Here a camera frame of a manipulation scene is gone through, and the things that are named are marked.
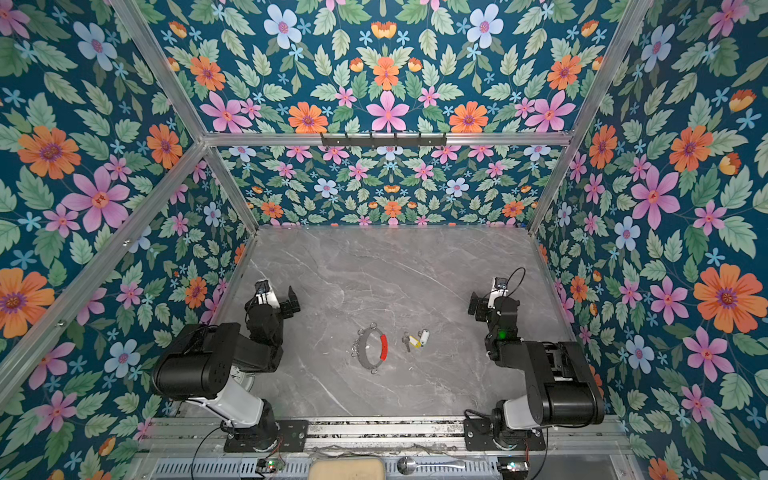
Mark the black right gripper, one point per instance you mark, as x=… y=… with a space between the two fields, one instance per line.
x=478 y=301

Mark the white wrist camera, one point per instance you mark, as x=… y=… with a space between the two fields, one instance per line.
x=499 y=289
x=265 y=295

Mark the bunch of keys yellow tag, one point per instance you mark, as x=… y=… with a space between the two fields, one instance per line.
x=410 y=342

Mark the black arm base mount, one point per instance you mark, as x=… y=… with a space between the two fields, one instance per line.
x=269 y=436

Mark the aluminium frame bar left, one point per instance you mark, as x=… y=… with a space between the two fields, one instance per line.
x=24 y=357

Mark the beige pad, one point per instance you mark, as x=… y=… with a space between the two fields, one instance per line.
x=347 y=469

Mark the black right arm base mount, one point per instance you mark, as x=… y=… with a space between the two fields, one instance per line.
x=479 y=435

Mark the metal spoon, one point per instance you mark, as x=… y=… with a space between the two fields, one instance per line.
x=410 y=466

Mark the aluminium frame corner post left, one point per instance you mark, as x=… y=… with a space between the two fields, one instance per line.
x=140 y=32

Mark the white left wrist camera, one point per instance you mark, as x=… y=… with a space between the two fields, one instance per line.
x=265 y=295

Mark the black hook rack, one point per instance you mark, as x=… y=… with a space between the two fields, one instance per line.
x=371 y=140

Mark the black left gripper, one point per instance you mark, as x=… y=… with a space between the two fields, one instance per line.
x=289 y=308

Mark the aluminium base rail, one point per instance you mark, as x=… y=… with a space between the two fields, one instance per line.
x=388 y=435

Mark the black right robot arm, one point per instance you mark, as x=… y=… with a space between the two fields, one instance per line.
x=560 y=389

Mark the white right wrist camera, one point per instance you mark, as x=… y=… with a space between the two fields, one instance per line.
x=499 y=289

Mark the aluminium frame corner post right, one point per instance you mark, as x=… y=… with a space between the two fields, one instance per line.
x=628 y=26

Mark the aluminium frame corner post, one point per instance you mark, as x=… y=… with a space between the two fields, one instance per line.
x=140 y=32
x=628 y=26

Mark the aluminium frame horizontal bar back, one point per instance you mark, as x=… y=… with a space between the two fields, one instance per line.
x=287 y=140

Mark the large keyring with red grip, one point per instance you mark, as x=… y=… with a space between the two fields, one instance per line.
x=370 y=348

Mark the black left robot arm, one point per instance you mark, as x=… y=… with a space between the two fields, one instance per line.
x=197 y=368

